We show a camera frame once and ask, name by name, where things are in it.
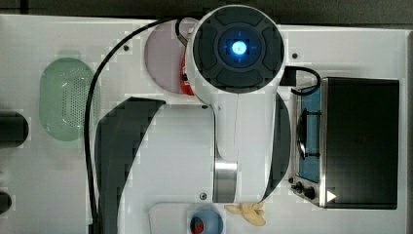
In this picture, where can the red ketchup bottle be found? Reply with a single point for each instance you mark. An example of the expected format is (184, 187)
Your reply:
(184, 82)

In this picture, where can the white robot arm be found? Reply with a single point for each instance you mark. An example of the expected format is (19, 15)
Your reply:
(217, 146)

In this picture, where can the purple oval plate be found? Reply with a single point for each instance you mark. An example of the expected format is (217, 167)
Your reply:
(164, 51)

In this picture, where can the blue bowl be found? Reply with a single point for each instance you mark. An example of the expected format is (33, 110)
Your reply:
(212, 220)

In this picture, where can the peeled toy banana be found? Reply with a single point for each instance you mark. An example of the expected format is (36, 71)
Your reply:
(252, 213)

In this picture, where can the red toy strawberry in bowl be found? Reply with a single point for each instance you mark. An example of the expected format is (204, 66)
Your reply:
(197, 225)

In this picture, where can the black toaster oven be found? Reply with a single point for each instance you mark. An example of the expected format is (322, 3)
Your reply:
(346, 144)

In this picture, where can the green perforated colander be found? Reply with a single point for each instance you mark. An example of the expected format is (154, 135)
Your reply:
(64, 89)

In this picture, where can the black cylinder cup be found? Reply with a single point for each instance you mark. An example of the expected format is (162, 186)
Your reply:
(5, 202)

